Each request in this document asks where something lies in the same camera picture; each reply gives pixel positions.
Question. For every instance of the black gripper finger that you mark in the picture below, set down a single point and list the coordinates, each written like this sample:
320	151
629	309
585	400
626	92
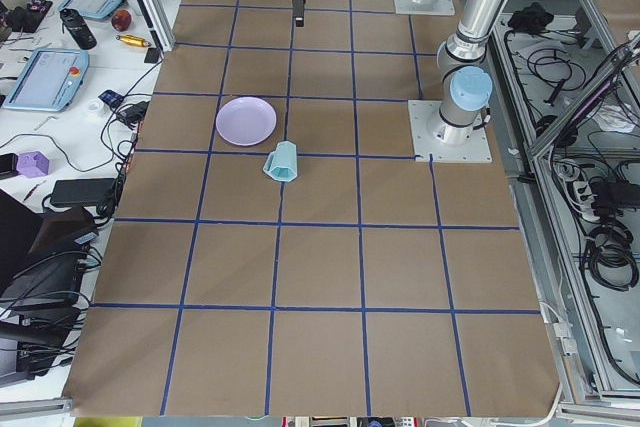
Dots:
298	12

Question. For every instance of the mint green faceted cup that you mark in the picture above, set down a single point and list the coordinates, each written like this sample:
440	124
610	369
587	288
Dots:
281	164

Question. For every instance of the lavender plate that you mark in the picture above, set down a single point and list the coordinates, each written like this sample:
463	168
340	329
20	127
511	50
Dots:
246	121

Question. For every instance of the gold cylinder tool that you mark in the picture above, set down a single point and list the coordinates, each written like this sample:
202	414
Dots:
133	41

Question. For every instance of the red apple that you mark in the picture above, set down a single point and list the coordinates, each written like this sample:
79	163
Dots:
121	20

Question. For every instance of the blue teach pendant near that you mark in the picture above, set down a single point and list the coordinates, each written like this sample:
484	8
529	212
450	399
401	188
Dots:
49	81

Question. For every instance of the black power adapter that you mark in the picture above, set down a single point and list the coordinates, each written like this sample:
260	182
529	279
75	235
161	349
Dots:
81	192

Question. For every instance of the purple 3D printed block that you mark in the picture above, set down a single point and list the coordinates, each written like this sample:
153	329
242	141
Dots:
33	164

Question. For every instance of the crumpled white plastic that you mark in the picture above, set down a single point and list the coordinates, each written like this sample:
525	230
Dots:
614	118

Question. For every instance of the white power strip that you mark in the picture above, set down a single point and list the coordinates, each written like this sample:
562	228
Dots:
584	200

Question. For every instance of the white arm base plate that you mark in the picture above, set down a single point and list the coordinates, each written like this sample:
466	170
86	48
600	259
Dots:
435	140
444	8

